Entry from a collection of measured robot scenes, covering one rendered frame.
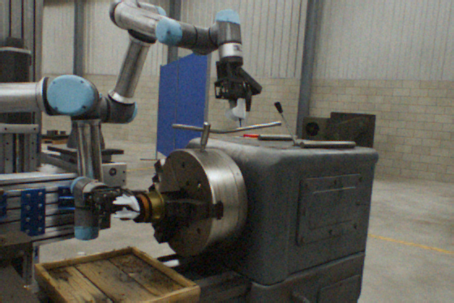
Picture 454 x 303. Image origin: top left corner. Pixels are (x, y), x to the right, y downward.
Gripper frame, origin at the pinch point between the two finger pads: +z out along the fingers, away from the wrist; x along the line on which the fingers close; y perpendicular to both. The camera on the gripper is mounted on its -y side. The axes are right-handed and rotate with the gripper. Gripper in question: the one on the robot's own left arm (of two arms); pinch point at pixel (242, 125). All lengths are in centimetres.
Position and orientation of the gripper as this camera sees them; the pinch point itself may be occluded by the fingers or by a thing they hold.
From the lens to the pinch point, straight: 124.7
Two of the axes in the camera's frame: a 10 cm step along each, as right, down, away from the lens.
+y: -7.5, 0.2, -6.6
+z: 1.0, 9.9, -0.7
